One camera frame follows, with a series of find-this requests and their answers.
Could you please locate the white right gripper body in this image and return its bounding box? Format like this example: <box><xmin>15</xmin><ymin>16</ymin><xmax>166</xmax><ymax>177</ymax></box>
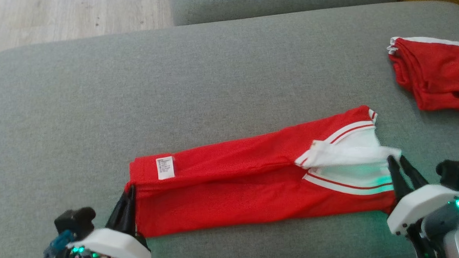
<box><xmin>385</xmin><ymin>183</ymin><xmax>459</xmax><ymax>237</ymax></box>

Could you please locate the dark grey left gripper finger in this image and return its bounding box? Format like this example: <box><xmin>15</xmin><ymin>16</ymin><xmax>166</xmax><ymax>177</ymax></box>
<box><xmin>104</xmin><ymin>190</ymin><xmax>130</xmax><ymax>232</ymax></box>
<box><xmin>125</xmin><ymin>184</ymin><xmax>139</xmax><ymax>238</ymax></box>

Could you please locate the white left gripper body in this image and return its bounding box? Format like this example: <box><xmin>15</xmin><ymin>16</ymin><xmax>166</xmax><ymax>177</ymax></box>
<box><xmin>65</xmin><ymin>225</ymin><xmax>152</xmax><ymax>258</ymax></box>

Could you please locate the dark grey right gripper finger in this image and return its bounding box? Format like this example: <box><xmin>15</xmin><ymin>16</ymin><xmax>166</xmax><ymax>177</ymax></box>
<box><xmin>399</xmin><ymin>155</ymin><xmax>429</xmax><ymax>191</ymax></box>
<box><xmin>387</xmin><ymin>155</ymin><xmax>414</xmax><ymax>202</ymax></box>

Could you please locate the red garment with white sleeves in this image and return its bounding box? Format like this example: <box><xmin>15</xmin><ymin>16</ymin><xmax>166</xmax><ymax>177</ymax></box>
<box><xmin>121</xmin><ymin>104</ymin><xmax>405</xmax><ymax>239</ymax></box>

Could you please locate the small red white garment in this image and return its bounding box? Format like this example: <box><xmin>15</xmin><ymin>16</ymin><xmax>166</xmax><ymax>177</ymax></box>
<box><xmin>386</xmin><ymin>34</ymin><xmax>459</xmax><ymax>119</ymax></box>

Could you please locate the large grey sofa chaise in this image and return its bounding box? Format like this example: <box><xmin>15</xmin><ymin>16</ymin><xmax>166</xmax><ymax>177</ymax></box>
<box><xmin>0</xmin><ymin>0</ymin><xmax>459</xmax><ymax>258</ymax></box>

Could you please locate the grey sofa seat cushion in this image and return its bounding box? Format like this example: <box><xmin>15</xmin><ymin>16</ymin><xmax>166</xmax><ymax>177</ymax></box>
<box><xmin>171</xmin><ymin>0</ymin><xmax>402</xmax><ymax>26</ymax></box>

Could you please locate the blue plug left camera cable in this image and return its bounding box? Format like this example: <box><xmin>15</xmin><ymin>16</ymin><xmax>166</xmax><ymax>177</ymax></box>
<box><xmin>27</xmin><ymin>229</ymin><xmax>77</xmax><ymax>258</ymax></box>

